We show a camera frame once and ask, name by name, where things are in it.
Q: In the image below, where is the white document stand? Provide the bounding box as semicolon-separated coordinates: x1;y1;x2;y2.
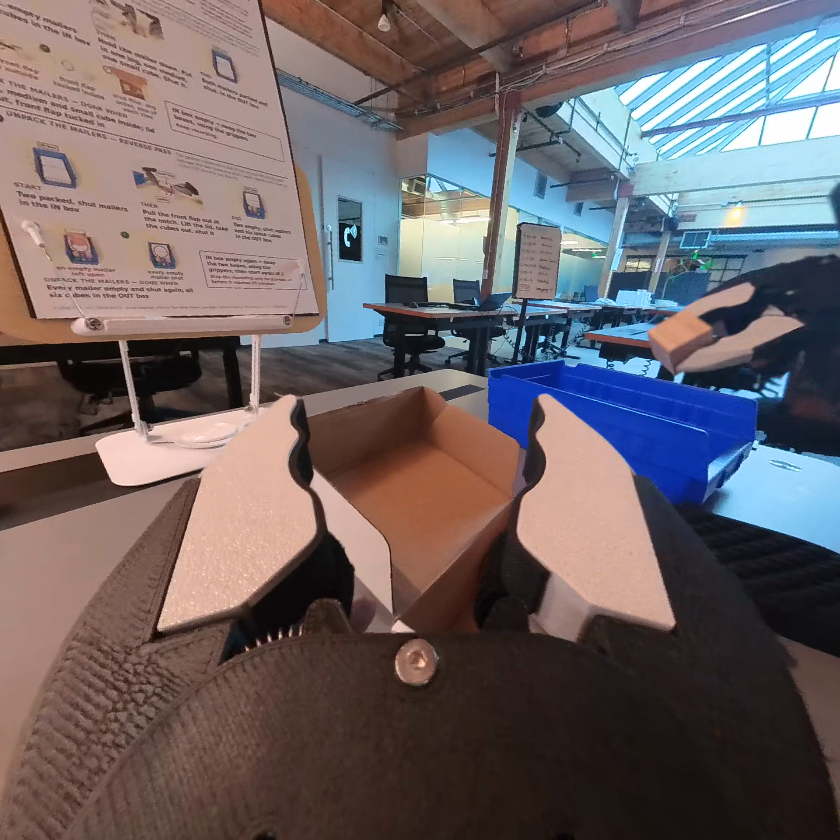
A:
70;314;323;488

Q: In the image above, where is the cardboard mailer box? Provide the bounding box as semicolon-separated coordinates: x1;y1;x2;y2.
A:
307;386;527;634

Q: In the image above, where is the dark textured cloth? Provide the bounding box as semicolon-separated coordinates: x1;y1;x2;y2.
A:
676;504;840;631

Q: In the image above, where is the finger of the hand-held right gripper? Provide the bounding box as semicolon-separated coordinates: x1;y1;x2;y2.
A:
693;283;756;329
672;313;807;374

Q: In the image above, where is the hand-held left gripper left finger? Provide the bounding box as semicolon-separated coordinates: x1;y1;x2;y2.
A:
156;395;328;635

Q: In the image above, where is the blue plastic bin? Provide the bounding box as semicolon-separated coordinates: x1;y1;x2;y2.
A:
487;359;760;505

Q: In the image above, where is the wooden office table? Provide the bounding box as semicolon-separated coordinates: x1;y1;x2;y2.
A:
363;301;546;378

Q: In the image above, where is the grey desk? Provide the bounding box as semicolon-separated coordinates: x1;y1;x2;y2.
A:
0;367;840;742

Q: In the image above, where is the standing whiteboard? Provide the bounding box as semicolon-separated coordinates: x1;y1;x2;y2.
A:
514;222;563;304

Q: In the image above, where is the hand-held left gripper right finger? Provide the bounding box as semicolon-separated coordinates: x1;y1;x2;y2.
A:
517;395;677;643

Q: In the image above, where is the brown backing board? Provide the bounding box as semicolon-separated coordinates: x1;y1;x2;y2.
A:
0;164;329;347

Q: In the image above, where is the white door with phone sign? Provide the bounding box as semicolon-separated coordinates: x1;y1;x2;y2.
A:
320;156;376;343

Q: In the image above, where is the printed instruction sheet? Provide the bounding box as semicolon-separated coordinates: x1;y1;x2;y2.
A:
0;0;321;321

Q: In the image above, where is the black office chair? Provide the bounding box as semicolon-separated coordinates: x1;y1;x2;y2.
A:
378;273;448;380
451;278;488;368

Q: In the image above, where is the wooden cube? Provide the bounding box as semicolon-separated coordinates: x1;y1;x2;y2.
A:
647;308;715;375

